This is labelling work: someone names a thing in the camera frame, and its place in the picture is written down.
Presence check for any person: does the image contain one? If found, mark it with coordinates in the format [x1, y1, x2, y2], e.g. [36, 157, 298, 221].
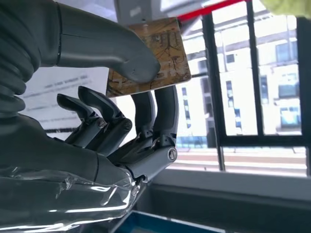
[259, 0, 311, 19]

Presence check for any white printed sheet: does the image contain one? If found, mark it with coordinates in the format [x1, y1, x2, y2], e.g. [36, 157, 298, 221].
[19, 66, 137, 142]

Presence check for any blue panel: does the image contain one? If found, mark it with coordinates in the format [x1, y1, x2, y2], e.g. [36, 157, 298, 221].
[113, 210, 227, 233]

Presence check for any red barrier rope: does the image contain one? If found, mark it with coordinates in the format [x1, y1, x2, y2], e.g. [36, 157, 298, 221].
[177, 0, 246, 22]

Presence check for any black window frame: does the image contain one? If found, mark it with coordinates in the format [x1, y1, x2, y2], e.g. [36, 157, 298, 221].
[201, 0, 311, 177]

